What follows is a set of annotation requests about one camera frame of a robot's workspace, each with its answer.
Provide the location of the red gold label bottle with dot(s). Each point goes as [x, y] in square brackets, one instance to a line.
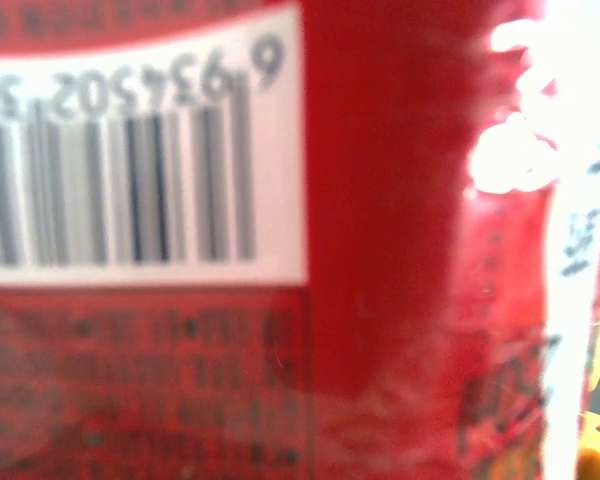
[380, 200]

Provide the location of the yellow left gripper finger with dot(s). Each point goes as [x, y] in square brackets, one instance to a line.
[592, 460]

